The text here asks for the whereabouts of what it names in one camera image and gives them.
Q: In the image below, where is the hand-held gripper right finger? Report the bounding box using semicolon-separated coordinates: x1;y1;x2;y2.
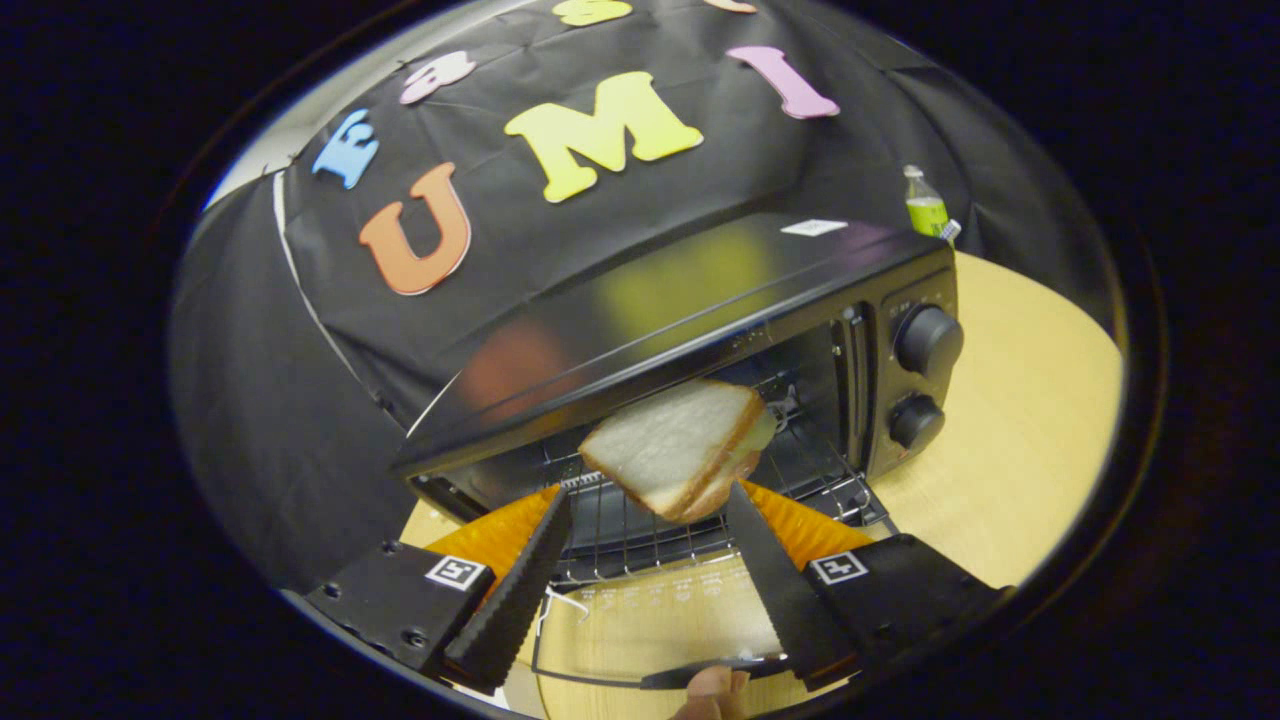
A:
725;480;1011;693

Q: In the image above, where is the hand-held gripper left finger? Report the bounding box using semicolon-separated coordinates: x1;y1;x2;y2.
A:
305;485;574;696

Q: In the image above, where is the white bread sandwich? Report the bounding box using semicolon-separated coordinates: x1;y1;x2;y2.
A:
578;378;778;524

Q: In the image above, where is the black toaster oven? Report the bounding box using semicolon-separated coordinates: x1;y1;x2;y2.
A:
390;212;966;691

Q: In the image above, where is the green drink bottle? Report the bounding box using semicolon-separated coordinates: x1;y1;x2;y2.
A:
903;165;951;239

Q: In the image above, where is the white string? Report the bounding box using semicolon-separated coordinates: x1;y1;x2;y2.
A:
540;588;591;641

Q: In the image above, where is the metal wire oven rack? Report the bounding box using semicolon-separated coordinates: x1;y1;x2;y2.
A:
545;400;891;591

